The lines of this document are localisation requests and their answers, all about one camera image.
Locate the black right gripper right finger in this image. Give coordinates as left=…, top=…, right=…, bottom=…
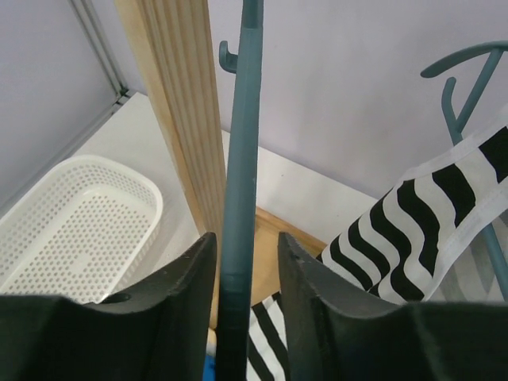
left=278, top=233, right=507, bottom=380

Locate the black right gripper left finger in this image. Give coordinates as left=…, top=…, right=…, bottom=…
left=1, top=233, right=217, bottom=380

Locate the blue tank top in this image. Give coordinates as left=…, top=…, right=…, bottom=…
left=202, top=354, right=215, bottom=381

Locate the teal hanger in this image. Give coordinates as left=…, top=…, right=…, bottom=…
left=419, top=39, right=508, bottom=302
left=215, top=1, right=264, bottom=380

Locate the black white striped tank top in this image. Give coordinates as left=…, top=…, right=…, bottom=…
left=247, top=125, right=507, bottom=380

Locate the teal hanger under striped top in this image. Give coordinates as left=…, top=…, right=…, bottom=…
left=419, top=39, right=508, bottom=302

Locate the white perforated plastic basket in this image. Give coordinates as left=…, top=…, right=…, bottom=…
left=1, top=155, right=164, bottom=304

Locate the wooden clothes rack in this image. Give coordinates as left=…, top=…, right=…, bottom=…
left=113, top=0, right=330, bottom=346

